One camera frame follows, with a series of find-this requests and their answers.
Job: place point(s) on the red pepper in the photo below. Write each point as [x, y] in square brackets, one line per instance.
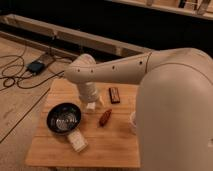
[105, 117]

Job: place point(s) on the white sponge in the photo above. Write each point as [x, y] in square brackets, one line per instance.
[77, 140]

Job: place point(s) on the dark brown rectangular block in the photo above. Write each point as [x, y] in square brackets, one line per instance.
[114, 95]

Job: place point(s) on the black metal bowl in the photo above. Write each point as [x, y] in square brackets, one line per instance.
[63, 118]

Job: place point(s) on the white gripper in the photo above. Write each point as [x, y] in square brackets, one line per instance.
[88, 93]

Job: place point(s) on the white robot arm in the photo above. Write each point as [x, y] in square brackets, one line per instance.
[174, 103]

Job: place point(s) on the white cup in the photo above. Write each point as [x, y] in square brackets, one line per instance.
[132, 121]

